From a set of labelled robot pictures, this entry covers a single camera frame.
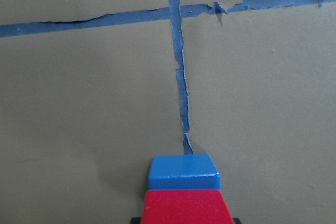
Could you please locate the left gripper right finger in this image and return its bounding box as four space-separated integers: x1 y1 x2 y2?
233 218 240 224

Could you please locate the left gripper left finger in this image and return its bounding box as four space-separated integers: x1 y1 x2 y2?
131 217 141 224

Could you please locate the red wooden block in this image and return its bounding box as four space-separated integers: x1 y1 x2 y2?
141 189 234 224

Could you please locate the blue wooden block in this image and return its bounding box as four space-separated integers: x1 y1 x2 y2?
148 154 221 190

